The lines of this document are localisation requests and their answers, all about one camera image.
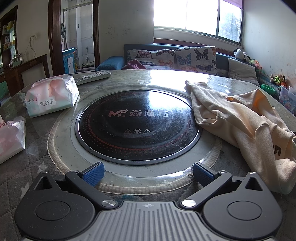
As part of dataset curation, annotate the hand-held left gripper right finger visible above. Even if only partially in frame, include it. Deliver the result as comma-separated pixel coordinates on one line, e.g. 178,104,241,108
180,162,266,209

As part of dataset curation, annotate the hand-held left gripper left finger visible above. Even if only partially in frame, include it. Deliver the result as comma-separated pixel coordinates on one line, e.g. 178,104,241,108
30,162,117,209

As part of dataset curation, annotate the cream shirt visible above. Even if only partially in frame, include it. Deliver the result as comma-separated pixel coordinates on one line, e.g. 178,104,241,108
184,80,296,195

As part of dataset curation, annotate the black round induction cooker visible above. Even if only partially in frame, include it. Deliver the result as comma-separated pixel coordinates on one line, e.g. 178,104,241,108
74,89,202,164

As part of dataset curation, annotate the tissue pack in plastic bag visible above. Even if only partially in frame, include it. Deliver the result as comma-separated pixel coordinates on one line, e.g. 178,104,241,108
0,113,26,164

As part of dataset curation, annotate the white pink tissue pack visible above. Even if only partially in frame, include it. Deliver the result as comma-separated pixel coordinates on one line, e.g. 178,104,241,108
24,74,80,118

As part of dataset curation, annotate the grey remote control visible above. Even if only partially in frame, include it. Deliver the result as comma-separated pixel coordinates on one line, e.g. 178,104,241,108
74,71,111,84

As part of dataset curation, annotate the green bowl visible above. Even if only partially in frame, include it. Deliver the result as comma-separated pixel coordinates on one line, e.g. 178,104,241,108
261,84,277,95

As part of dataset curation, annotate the grey pillow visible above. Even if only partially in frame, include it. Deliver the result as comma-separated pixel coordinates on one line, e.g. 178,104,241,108
228,58,260,87

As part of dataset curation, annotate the clear storage box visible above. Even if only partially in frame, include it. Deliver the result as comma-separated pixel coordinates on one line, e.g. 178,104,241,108
279,86,296,114

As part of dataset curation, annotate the blue sofa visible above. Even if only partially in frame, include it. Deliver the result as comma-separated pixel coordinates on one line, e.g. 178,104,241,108
95,44,280,98

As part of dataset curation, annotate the butterfly print cushion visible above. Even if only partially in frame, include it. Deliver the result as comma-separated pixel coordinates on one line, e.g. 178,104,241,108
127,49,176,70
174,46,218,76

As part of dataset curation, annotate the floor mop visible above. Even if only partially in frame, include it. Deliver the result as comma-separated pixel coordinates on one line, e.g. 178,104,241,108
84,46,95,67

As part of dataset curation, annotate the blue cabinet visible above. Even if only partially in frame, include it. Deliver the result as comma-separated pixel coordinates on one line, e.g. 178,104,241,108
62,47,77,75

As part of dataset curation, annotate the purple garment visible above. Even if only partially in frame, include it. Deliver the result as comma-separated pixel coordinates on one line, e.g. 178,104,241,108
122,59,147,70

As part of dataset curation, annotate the brown plush toy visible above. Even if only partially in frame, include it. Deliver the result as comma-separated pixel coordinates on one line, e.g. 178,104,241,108
270,74,288,87

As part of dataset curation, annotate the pink green plush toy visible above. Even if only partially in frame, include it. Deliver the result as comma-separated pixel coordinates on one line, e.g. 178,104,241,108
250,59,263,70

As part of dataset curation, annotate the dark wooden sideboard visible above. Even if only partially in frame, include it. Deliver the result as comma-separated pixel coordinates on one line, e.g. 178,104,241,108
3,54,48,98

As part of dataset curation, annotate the panda plush toy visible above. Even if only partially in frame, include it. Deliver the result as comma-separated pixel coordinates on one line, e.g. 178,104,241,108
233,48,251,63

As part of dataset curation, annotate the window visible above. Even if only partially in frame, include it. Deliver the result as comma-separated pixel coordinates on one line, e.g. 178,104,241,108
153,0,243,44

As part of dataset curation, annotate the wooden shelf cabinet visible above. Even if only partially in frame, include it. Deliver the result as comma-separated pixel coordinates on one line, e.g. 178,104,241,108
0,5,19,70

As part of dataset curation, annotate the purple curtain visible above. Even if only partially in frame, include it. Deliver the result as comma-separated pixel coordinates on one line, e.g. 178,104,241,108
225,0,244,10

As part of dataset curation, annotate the dark wooden door frame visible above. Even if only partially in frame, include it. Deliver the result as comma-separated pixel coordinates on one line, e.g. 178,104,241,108
48,0,100,76

